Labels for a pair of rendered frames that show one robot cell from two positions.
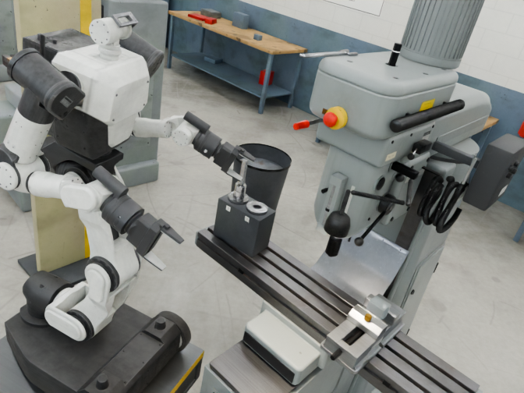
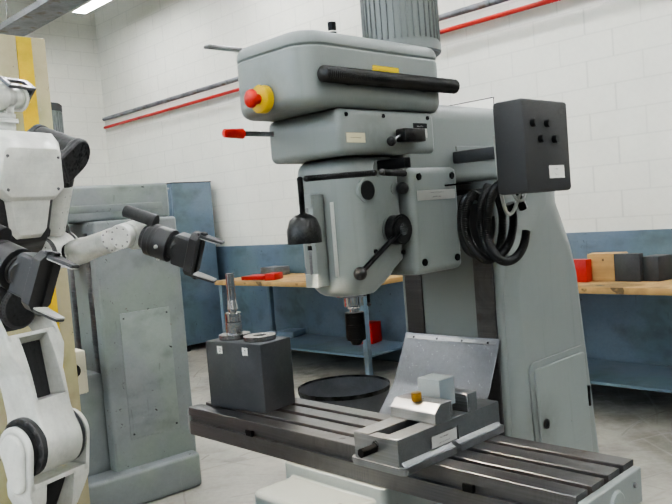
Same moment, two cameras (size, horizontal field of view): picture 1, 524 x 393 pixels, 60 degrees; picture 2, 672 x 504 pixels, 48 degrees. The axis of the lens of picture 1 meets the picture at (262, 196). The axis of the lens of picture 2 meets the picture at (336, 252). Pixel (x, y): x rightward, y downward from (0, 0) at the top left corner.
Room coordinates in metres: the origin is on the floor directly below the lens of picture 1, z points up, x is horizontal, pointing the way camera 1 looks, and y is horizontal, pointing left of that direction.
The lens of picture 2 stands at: (-0.40, -0.53, 1.51)
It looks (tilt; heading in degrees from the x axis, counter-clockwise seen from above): 3 degrees down; 9
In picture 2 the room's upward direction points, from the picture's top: 5 degrees counter-clockwise
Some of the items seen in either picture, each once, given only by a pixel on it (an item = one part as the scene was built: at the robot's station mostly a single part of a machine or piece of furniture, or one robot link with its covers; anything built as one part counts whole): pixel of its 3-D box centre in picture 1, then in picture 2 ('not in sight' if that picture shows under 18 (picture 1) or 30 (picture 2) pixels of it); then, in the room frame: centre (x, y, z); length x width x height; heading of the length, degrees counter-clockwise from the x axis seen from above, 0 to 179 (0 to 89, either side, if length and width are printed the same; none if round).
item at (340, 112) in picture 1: (336, 118); (262, 99); (1.18, -0.15, 1.76); 0.06 x 0.02 x 0.06; 53
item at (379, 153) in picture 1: (377, 129); (353, 138); (1.40, -0.32, 1.68); 0.34 x 0.24 x 0.10; 143
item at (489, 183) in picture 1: (497, 171); (535, 147); (1.40, -0.74, 1.62); 0.20 x 0.09 x 0.21; 143
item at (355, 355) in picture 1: (367, 325); (429, 421); (1.20, -0.46, 1.04); 0.35 x 0.15 x 0.11; 142
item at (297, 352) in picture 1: (309, 321); (367, 483); (1.36, -0.29, 0.85); 0.50 x 0.35 x 0.12; 143
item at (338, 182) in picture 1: (331, 203); (314, 240); (1.28, -0.22, 1.45); 0.04 x 0.04 x 0.21; 53
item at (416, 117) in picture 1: (430, 113); (393, 80); (1.30, -0.43, 1.79); 0.45 x 0.04 x 0.04; 143
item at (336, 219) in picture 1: (338, 221); (303, 228); (1.12, -0.23, 1.48); 0.07 x 0.07 x 0.06
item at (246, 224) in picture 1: (243, 221); (249, 369); (1.62, 0.05, 1.09); 0.22 x 0.12 x 0.20; 60
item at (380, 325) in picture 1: (366, 321); (420, 408); (1.18, -0.44, 1.08); 0.12 x 0.06 x 0.04; 52
